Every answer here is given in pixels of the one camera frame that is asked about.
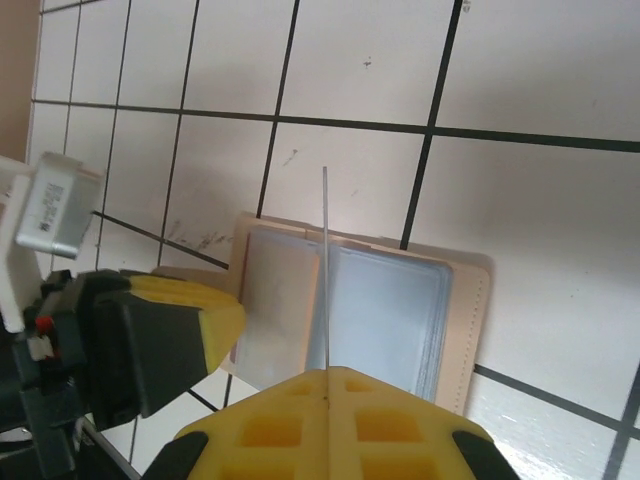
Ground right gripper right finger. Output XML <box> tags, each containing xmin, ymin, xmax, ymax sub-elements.
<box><xmin>327</xmin><ymin>366</ymin><xmax>521</xmax><ymax>480</ymax></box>

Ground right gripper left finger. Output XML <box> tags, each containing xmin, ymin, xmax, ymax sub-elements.
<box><xmin>144</xmin><ymin>368</ymin><xmax>331</xmax><ymax>480</ymax></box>

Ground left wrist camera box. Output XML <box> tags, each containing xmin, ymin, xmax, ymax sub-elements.
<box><xmin>0</xmin><ymin>151</ymin><xmax>106</xmax><ymax>334</ymax></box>

